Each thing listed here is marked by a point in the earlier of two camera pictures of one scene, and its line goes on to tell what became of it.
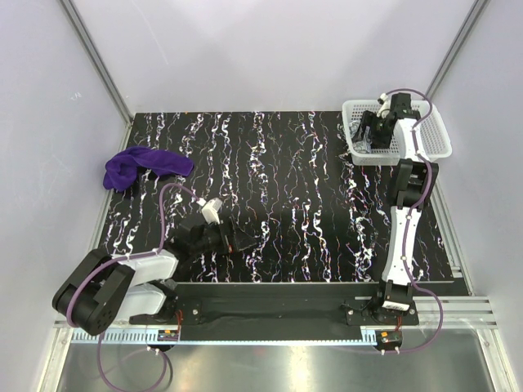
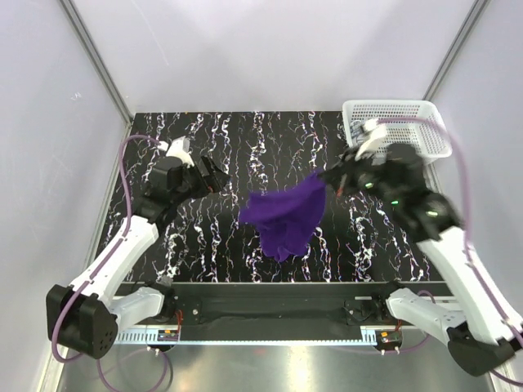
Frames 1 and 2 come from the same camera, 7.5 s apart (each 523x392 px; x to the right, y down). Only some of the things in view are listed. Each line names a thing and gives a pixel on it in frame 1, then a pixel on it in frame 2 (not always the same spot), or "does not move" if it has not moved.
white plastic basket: x=432 y=140 does not move
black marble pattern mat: x=273 y=197 does not move
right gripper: x=368 y=118 -> x=339 y=175
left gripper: x=237 y=241 -> x=208 y=184
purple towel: x=121 y=169 -> x=286 y=216
